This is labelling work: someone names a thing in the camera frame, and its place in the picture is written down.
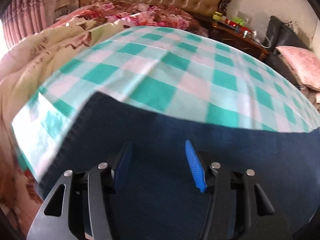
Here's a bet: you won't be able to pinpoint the teal white checkered tablecloth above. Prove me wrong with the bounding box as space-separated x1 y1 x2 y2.
11 26 319 179

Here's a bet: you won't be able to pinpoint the blue denim jeans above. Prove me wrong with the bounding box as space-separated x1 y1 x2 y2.
37 93 319 239

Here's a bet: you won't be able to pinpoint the yellow lidded jar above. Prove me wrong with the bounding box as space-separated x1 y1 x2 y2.
212 11 223 22

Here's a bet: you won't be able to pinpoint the large pink floral pillow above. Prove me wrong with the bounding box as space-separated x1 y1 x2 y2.
276 46 319 92

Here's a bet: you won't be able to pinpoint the pink curtain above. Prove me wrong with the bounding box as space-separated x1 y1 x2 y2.
1 0 47 49

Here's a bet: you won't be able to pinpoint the white charger with cable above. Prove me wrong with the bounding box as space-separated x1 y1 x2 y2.
251 30 272 49

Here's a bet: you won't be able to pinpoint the green crumpled bag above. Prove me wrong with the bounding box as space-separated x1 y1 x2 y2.
231 17 246 27

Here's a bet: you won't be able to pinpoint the black leather armchair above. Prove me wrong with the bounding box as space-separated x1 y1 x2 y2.
263 16 310 88

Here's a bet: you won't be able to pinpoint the red box on nightstand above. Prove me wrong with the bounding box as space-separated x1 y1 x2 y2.
224 19 252 34

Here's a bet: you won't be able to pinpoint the floral pink bed quilt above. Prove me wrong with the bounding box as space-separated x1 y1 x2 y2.
1 1 208 235

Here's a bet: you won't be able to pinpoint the dark wooden nightstand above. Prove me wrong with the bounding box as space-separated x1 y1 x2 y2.
209 22 270 61

